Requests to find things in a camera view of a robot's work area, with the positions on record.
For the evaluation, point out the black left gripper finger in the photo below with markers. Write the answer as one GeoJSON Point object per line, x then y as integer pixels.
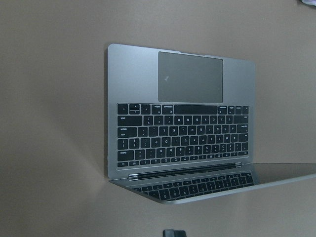
{"type": "Point", "coordinates": [174, 233]}

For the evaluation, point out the grey laptop with black keyboard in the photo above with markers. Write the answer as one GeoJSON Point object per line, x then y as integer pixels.
{"type": "Point", "coordinates": [180, 127]}

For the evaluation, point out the white object at table edge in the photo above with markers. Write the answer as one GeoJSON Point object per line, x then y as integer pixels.
{"type": "Point", "coordinates": [309, 2]}

